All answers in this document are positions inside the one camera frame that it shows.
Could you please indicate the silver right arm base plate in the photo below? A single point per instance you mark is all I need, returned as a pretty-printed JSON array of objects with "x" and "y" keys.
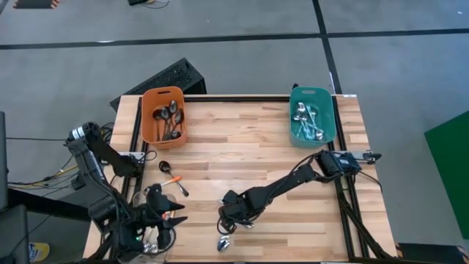
[{"x": 366, "y": 156}]

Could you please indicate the yellow blue floor object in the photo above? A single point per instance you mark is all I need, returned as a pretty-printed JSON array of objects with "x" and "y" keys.
[{"x": 38, "y": 252}]

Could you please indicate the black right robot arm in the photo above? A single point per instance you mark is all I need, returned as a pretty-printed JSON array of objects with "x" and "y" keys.
[{"x": 289, "y": 181}]

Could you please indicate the black floor beam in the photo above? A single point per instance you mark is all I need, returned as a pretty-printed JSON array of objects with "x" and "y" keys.
[{"x": 47, "y": 205}]

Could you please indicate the black yellow striped box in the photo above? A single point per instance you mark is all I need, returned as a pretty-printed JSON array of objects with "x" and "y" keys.
[{"x": 432, "y": 254}]

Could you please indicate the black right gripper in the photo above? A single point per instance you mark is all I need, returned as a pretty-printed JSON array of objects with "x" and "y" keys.
[{"x": 238, "y": 207}]

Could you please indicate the black power adapter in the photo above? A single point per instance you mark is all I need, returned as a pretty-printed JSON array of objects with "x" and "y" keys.
[{"x": 77, "y": 182}]

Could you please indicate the dark panel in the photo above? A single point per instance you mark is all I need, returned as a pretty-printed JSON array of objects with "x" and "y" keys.
[{"x": 3, "y": 161}]

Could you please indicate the clear plastic bin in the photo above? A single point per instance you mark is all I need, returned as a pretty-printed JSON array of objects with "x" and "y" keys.
[{"x": 172, "y": 253}]

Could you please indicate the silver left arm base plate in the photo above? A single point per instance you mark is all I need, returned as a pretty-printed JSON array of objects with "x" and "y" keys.
[{"x": 137, "y": 157}]

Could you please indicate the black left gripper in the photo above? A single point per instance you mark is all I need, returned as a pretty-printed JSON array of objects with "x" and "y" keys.
[{"x": 155, "y": 212}]

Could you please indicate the orange plastic bin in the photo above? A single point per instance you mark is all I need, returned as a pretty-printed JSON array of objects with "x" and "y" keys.
[{"x": 146, "y": 124}]

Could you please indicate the black orange striped ramp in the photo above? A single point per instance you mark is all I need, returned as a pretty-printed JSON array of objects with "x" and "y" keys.
[{"x": 33, "y": 4}]

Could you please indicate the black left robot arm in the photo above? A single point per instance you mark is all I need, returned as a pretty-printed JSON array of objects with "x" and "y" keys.
[{"x": 93, "y": 172}]

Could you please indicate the green floor mat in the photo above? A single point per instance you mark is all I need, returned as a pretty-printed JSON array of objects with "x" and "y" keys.
[{"x": 450, "y": 165}]

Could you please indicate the black perforated metal case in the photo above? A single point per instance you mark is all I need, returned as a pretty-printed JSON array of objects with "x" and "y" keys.
[{"x": 172, "y": 78}]

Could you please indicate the teal plastic bin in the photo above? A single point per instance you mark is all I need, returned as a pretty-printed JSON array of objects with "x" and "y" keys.
[{"x": 329, "y": 106}]

